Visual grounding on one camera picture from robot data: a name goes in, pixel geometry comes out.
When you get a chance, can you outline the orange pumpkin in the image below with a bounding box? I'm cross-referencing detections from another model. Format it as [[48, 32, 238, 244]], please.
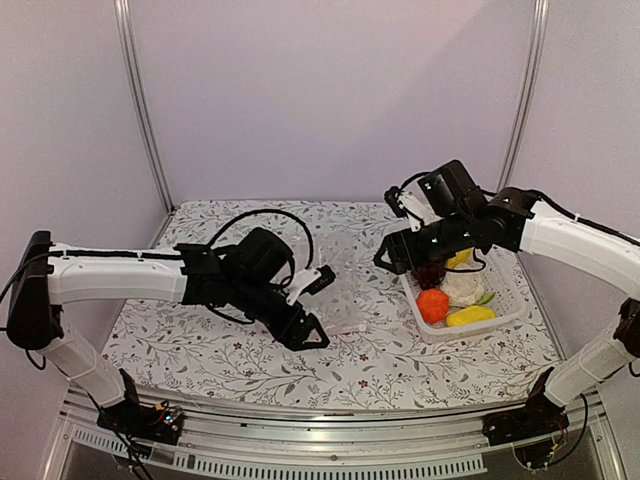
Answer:
[[416, 289, 450, 325]]

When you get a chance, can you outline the left aluminium frame post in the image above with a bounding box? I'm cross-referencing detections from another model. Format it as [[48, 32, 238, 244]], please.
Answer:
[[113, 0, 175, 214]]

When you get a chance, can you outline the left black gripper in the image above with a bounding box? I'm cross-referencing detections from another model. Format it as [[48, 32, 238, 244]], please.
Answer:
[[230, 275, 331, 353]]

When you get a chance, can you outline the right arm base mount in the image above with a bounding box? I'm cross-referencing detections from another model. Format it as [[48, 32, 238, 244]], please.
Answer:
[[482, 380, 569, 470]]

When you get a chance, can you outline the white plastic basket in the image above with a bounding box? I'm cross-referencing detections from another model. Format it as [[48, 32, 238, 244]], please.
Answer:
[[400, 248, 526, 343]]

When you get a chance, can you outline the right aluminium frame post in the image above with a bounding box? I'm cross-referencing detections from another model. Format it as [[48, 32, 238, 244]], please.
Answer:
[[497, 0, 550, 190]]

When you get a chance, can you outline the aluminium front rail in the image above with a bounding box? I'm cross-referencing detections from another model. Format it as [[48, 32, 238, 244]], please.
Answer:
[[42, 387, 627, 479]]

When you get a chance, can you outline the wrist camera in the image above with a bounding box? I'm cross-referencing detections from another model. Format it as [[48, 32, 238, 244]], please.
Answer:
[[384, 186, 434, 232], [284, 265, 336, 305]]

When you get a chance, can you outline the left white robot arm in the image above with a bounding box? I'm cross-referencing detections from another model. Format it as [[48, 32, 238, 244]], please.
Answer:
[[1, 228, 336, 434]]

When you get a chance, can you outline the floral tablecloth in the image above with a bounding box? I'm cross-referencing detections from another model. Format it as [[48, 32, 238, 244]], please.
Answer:
[[102, 201, 559, 410]]

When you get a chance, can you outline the clear zip top bag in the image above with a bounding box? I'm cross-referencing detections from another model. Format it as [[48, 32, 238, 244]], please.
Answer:
[[289, 230, 366, 337]]

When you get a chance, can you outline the white cauliflower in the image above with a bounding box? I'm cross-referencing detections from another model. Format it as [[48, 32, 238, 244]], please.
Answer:
[[440, 264, 486, 308]]

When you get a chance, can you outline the dark red grape bunch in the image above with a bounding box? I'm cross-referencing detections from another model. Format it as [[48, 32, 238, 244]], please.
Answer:
[[411, 264, 446, 291]]

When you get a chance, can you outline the yellow mango front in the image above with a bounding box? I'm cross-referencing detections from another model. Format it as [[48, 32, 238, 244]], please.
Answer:
[[445, 305, 496, 328]]

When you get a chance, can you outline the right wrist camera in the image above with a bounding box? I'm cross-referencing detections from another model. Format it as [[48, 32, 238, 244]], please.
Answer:
[[384, 186, 434, 232]]

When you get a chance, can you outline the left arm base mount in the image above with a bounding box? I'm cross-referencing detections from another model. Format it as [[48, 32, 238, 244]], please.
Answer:
[[97, 369, 184, 445]]

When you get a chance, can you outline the aluminium frame post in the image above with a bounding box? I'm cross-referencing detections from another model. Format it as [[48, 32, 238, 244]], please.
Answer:
[[113, 0, 175, 214], [497, 0, 550, 190]]

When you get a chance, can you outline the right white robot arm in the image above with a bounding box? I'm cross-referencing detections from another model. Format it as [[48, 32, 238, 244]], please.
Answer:
[[374, 187, 639, 436]]

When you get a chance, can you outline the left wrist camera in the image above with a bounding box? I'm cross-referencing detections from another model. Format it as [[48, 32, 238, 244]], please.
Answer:
[[284, 265, 336, 305]]

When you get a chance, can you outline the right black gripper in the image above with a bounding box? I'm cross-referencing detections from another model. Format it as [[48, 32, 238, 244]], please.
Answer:
[[374, 210, 476, 274]]

